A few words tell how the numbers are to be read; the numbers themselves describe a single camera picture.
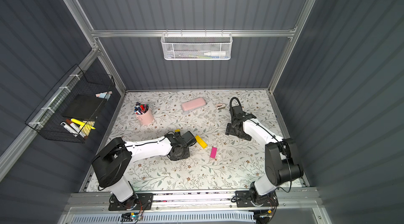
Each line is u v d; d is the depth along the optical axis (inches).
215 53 36.9
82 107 28.9
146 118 38.1
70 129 26.2
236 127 26.0
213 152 35.2
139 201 28.3
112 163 18.0
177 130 39.0
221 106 42.7
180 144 25.9
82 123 27.4
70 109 28.6
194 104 42.8
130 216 27.9
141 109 37.0
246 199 29.0
